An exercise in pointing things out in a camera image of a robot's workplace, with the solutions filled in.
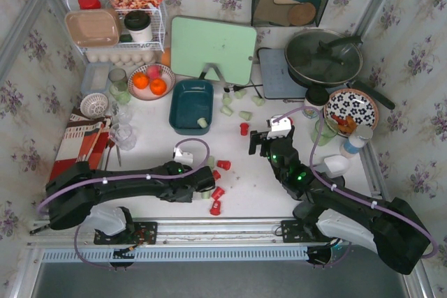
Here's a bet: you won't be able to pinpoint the teal plastic storage basket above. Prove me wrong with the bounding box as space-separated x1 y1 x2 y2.
169 80 214 136

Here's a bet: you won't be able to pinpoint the white plastic scoop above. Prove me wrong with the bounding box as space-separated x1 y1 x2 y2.
314 155 351 178

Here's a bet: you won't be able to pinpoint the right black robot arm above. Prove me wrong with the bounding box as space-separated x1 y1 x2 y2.
249 131 431 275

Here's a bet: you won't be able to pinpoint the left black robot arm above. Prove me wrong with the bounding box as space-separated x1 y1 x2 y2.
42 161 216 230

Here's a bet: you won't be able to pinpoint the red coffee capsule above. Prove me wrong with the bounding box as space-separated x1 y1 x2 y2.
240 123 249 136
217 160 231 170
211 186 226 200
212 170 221 181
210 200 221 216

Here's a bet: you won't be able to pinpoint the grey induction cooker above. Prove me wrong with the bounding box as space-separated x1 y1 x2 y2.
257 47 307 100

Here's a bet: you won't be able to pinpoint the green glass cup right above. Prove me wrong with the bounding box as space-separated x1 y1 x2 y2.
311 119 339 147

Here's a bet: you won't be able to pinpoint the green glass cup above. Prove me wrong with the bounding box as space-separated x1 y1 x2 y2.
311 119 339 147
109 82 131 105

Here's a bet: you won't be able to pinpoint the black lid seasoning jar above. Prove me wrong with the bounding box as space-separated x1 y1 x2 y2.
302 85 330 119

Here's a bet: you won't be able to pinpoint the clear glass cup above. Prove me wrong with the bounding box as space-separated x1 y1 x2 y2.
110 123 137 151

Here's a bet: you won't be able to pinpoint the copper spoon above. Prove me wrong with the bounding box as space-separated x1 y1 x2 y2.
104 139 115 170

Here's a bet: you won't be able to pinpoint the carrot pieces on plate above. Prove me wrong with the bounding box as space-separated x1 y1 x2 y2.
331 114 357 134

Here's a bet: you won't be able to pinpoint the metal cutting board stand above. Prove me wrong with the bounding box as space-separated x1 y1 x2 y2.
198 63 230 91

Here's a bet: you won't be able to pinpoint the white blue bottle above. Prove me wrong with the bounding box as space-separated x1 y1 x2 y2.
339 124 373 158

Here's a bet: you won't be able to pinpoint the black wok with lid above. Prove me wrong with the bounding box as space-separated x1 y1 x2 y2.
284 29 395 110

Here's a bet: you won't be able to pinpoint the blue floral plate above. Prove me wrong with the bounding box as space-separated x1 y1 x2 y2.
323 89 379 136

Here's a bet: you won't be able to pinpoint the striped red cloth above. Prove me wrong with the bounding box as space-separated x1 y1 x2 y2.
49 108 112 181

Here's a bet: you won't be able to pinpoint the pink fruit bowl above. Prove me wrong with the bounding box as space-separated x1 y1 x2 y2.
128 64 175 101

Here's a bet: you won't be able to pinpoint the green cutting board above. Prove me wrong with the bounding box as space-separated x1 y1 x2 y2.
170 16 257 85

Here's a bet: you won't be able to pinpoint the pink peach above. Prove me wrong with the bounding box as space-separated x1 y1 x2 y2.
146 64 163 80

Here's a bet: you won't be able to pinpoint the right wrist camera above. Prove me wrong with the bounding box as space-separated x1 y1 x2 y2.
267 115 292 139

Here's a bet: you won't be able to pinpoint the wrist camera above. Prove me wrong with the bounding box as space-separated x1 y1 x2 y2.
267 115 292 139
173 147 193 165

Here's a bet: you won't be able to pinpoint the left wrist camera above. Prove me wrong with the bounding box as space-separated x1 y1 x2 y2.
173 147 193 165

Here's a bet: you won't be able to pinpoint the black power plug cable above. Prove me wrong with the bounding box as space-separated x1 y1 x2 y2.
223 81 265 98

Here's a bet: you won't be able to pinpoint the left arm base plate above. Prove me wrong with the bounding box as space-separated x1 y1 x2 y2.
94 222 158 245

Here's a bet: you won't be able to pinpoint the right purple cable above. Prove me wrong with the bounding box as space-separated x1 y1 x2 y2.
274 105 439 260

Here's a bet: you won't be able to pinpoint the purple cable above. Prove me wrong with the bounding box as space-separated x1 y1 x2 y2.
274 105 439 260
37 137 211 271

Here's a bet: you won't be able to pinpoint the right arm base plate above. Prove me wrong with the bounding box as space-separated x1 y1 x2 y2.
281 220 331 244

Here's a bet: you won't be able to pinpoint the grey slotted cable duct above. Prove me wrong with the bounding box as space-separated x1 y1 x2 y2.
41 245 310 262

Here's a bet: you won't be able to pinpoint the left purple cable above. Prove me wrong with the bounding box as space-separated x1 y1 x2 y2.
37 137 211 271

